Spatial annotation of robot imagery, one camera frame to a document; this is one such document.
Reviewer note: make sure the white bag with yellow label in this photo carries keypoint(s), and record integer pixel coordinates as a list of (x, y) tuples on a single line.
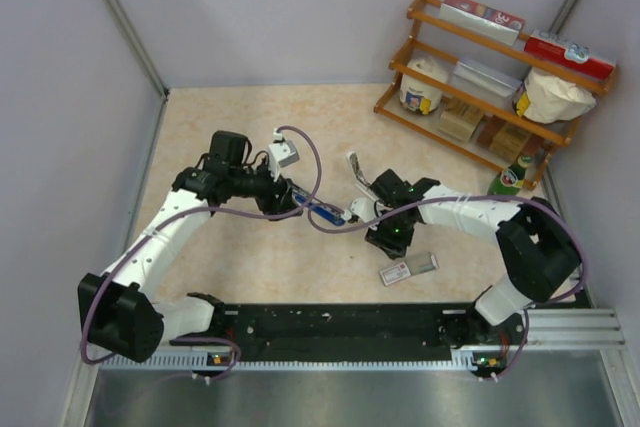
[(544, 98)]

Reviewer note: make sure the green glass bottle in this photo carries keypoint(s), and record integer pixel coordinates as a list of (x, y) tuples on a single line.
[(511, 180)]

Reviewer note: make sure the red foil roll box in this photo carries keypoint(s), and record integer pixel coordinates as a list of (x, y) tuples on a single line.
[(483, 20)]

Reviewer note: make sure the white jar with label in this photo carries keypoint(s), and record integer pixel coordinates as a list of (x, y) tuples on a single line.
[(418, 97)]

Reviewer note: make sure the wooden three-tier shelf rack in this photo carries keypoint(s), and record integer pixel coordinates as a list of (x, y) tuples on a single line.
[(488, 115)]

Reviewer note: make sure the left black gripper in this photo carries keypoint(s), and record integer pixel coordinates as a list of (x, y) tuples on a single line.
[(270, 204)]

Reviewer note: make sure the aluminium frame rail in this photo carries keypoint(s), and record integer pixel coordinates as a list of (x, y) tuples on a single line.
[(553, 329)]

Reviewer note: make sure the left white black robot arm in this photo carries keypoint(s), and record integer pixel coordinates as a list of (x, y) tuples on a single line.
[(117, 310)]

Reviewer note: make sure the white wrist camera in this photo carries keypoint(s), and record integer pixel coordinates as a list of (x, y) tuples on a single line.
[(359, 208), (281, 154)]

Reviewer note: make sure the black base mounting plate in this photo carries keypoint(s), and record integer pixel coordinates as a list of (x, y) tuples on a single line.
[(355, 332)]

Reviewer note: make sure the red white wrap box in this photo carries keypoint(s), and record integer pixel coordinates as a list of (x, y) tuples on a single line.
[(569, 54)]

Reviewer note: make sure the silver grey long box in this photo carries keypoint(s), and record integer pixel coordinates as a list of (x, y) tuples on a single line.
[(484, 83)]

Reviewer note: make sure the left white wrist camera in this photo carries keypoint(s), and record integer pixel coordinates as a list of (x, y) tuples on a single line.
[(281, 154)]

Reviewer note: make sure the blue metal stapler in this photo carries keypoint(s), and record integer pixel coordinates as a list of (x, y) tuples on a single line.
[(328, 212)]

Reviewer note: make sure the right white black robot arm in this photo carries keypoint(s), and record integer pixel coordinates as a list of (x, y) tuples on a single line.
[(537, 252)]

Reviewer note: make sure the dark brown cardboard box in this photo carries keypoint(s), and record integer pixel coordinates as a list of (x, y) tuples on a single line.
[(507, 140)]

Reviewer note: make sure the grey slotted cable duct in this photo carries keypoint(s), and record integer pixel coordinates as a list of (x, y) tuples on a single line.
[(216, 359)]

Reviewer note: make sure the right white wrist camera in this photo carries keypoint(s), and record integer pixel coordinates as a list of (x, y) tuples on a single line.
[(359, 208)]

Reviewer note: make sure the small white stapler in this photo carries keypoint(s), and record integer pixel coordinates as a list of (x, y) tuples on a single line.
[(360, 181)]

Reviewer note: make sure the red white staple box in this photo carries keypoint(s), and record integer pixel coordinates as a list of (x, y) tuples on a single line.
[(408, 267)]

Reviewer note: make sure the light brown cardboard box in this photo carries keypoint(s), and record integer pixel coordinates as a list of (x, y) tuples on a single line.
[(460, 119)]

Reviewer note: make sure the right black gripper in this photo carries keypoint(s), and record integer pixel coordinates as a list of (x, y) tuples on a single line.
[(393, 247)]

